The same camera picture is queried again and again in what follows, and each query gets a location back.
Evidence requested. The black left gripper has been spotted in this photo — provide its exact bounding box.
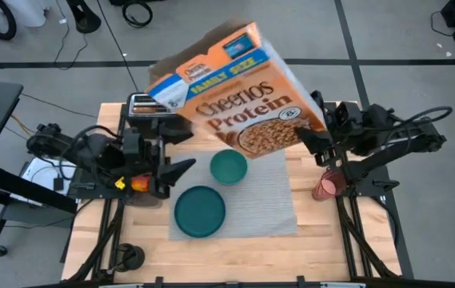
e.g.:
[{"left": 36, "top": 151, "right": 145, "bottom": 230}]
[{"left": 125, "top": 119, "right": 198, "bottom": 200}]

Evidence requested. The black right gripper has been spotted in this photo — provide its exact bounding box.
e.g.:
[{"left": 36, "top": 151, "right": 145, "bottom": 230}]
[{"left": 293, "top": 90, "right": 367, "bottom": 167}]

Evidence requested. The red yellow apple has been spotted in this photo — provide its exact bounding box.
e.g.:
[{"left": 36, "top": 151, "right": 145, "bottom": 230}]
[{"left": 130, "top": 174, "right": 152, "bottom": 193}]

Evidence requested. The green bowl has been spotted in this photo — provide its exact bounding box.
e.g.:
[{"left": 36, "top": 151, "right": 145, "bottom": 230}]
[{"left": 210, "top": 149, "right": 249, "bottom": 186}]

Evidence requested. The dark green plate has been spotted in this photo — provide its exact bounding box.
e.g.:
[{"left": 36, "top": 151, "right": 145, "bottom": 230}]
[{"left": 174, "top": 185, "right": 227, "bottom": 239}]

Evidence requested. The pink faceted tumbler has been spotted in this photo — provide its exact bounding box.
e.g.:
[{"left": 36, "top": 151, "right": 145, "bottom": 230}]
[{"left": 311, "top": 168, "right": 348, "bottom": 202}]

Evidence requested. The orange Cheerios cereal box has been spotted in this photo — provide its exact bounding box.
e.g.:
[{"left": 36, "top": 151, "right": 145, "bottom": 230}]
[{"left": 146, "top": 22, "right": 328, "bottom": 160}]

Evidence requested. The black toaster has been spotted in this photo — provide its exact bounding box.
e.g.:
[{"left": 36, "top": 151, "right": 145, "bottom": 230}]
[{"left": 126, "top": 92, "right": 180, "bottom": 133}]

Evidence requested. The grey woven placemat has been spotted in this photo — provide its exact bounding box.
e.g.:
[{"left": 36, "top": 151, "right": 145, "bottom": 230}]
[{"left": 168, "top": 150, "right": 298, "bottom": 242}]

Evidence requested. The black round stand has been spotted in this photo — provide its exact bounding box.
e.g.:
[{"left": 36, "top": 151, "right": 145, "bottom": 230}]
[{"left": 114, "top": 242, "right": 146, "bottom": 274}]

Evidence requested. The white flat box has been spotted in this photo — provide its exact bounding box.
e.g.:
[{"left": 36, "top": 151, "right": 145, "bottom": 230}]
[{"left": 18, "top": 157, "right": 78, "bottom": 208}]

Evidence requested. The black stand base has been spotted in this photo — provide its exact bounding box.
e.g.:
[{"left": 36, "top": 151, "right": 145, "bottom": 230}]
[{"left": 66, "top": 0, "right": 102, "bottom": 34}]

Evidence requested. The white bulky object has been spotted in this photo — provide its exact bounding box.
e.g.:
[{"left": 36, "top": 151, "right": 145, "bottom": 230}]
[{"left": 0, "top": 0, "right": 51, "bottom": 34}]

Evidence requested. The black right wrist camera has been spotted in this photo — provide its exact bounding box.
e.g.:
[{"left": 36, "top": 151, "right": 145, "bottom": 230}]
[{"left": 333, "top": 101, "right": 363, "bottom": 126}]

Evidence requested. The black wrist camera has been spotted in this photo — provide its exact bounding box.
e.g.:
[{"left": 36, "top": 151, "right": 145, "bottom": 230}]
[
  {"left": 122, "top": 126, "right": 145, "bottom": 158},
  {"left": 333, "top": 101, "right": 363, "bottom": 126}
]

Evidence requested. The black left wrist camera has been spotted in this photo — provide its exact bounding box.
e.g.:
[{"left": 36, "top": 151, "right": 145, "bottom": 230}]
[{"left": 122, "top": 126, "right": 145, "bottom": 158}]

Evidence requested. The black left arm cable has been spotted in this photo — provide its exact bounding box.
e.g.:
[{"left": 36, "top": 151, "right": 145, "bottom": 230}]
[{"left": 57, "top": 124, "right": 122, "bottom": 181}]

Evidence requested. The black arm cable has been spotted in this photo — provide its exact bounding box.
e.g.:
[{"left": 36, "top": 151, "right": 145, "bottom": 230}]
[
  {"left": 386, "top": 106, "right": 454, "bottom": 137},
  {"left": 57, "top": 124, "right": 122, "bottom": 181}
]

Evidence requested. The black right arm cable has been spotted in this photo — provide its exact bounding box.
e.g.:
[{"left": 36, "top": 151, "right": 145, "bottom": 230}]
[{"left": 386, "top": 106, "right": 454, "bottom": 137}]

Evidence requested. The black metal table frame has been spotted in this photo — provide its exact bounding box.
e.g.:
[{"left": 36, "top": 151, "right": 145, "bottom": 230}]
[{"left": 62, "top": 101, "right": 415, "bottom": 288}]

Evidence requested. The black toaster power cable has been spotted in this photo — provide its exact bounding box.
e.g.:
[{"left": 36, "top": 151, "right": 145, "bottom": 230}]
[{"left": 97, "top": 0, "right": 140, "bottom": 94}]

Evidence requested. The thin black floor cable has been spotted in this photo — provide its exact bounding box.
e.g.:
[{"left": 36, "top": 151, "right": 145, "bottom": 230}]
[
  {"left": 18, "top": 92, "right": 99, "bottom": 119},
  {"left": 429, "top": 10, "right": 455, "bottom": 38},
  {"left": 53, "top": 0, "right": 89, "bottom": 71}
]

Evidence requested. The coiled black cable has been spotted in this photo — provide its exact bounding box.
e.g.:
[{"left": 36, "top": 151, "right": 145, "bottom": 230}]
[{"left": 121, "top": 0, "right": 154, "bottom": 30}]

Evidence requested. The orange cable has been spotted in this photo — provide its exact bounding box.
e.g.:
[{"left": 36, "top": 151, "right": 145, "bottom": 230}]
[{"left": 10, "top": 114, "right": 41, "bottom": 142}]

